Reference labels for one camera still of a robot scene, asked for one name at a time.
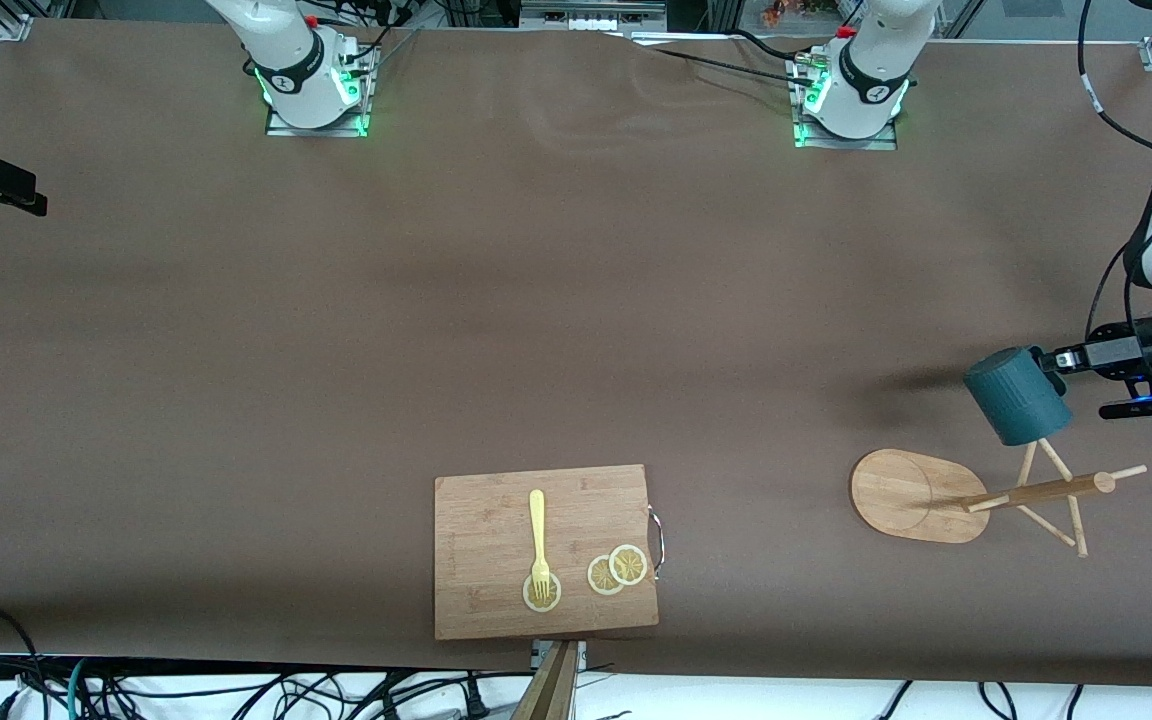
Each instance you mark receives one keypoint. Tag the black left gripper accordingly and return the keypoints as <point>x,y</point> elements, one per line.
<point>1122,354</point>

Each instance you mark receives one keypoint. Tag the dark teal mug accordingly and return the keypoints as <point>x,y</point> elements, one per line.
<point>1021,400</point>

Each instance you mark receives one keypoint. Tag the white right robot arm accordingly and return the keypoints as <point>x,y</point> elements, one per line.
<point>286,50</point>

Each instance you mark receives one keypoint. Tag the wooden mug rack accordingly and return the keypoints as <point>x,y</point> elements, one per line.
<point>906,495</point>

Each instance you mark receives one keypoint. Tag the brown table cover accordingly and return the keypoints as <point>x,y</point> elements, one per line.
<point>236,500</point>

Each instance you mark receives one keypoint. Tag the orange background object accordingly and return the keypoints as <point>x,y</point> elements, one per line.
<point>796,12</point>

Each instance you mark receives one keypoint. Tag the lemon slice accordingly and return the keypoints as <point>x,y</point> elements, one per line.
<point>553,598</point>
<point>598,578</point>
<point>628,565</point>

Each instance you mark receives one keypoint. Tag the yellow plastic fork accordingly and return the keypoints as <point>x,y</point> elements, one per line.
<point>537,520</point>

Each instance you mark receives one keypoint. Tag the silver background device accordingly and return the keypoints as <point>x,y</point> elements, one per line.
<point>591,15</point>

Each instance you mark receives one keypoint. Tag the wooden cutting board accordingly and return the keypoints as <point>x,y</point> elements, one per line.
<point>486,560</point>

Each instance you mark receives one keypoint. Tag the wooden beam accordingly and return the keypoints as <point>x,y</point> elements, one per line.
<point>551,695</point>

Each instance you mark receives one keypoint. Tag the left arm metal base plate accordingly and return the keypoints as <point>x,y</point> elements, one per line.
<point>846,144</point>

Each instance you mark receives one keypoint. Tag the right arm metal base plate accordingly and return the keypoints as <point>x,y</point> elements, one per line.
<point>316,131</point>

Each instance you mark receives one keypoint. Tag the small metal bracket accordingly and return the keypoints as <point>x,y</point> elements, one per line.
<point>540,655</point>

